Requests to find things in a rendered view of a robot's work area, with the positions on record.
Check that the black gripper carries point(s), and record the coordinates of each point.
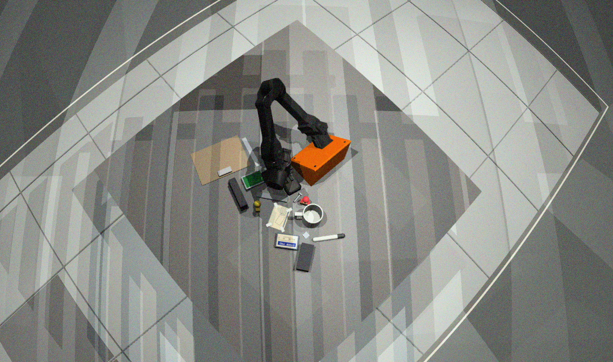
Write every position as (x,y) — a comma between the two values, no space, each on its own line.
(291,185)

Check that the white flat bar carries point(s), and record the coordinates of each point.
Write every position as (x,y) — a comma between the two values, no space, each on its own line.
(250,151)

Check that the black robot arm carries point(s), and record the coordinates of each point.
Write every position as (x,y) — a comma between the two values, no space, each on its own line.
(271,150)

